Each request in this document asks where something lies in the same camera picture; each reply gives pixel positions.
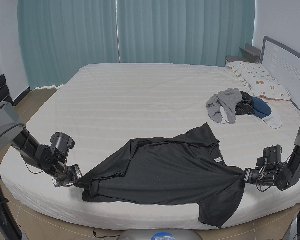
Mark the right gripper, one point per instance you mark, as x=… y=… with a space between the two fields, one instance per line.
x=255 y=176

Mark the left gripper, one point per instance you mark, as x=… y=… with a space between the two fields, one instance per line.
x=66 y=177

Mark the black T-shirt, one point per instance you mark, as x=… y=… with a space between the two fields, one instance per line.
x=160 y=169

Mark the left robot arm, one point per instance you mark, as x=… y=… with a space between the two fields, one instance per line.
x=5 y=126

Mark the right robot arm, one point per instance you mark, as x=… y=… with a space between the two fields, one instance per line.
x=295 y=164

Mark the bed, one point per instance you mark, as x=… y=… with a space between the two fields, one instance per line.
x=140 y=104

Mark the white garment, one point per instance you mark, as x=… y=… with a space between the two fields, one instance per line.
x=273 y=121

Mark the dark blue garment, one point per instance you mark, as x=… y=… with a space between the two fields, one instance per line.
x=261 y=107

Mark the black shiny garment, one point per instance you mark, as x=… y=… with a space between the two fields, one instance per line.
x=245 y=106

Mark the grey knit garment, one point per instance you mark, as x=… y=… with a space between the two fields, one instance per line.
x=227 y=100

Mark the white printed pillow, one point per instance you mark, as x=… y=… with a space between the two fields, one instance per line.
x=260 y=80

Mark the black chest of drawers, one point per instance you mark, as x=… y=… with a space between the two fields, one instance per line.
x=0 y=89

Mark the grey bedside table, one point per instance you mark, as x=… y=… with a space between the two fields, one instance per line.
x=242 y=57

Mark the blue-green curtain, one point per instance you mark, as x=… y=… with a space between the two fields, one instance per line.
x=65 y=34
x=185 y=21

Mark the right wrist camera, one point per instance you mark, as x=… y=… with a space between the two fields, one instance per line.
x=260 y=162

